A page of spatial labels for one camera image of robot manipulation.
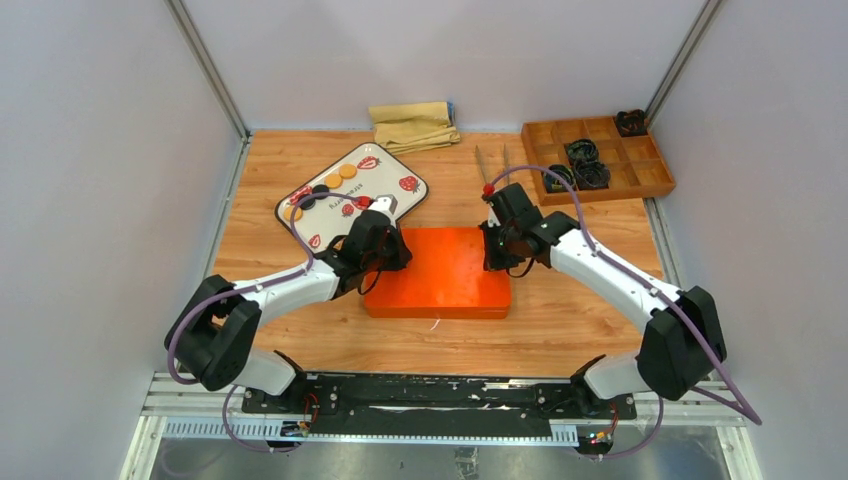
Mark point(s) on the dark rolled item in corner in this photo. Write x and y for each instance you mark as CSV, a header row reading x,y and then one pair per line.
x,y
631,123

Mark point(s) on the metal tongs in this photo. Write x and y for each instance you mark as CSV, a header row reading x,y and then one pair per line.
x,y
490,167

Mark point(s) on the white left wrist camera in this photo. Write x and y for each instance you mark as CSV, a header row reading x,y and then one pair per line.
x,y
387,204

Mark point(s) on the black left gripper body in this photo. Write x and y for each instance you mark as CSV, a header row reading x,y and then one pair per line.
x,y
390,257

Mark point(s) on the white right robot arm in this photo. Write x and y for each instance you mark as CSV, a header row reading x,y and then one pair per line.
x,y
682,340

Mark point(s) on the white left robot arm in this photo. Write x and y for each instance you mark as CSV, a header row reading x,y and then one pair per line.
x,y
212,341

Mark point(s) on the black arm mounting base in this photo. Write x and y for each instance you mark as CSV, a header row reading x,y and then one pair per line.
x,y
409,406

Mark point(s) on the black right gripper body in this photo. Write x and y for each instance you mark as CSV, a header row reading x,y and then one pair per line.
x,y
501,251

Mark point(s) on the orange compartment cookie box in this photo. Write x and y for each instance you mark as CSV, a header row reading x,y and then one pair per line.
x,y
390,308

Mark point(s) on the orange box lid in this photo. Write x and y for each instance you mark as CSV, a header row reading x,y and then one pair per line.
x,y
446,267

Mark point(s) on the folded yellow cloth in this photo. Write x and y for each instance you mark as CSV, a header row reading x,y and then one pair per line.
x,y
408,128

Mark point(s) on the wooden compartment organizer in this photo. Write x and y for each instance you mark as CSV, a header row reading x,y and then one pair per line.
x,y
636,164

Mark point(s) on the round yellow cookie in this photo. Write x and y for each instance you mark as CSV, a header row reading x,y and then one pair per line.
x,y
292,214
347,171
333,181

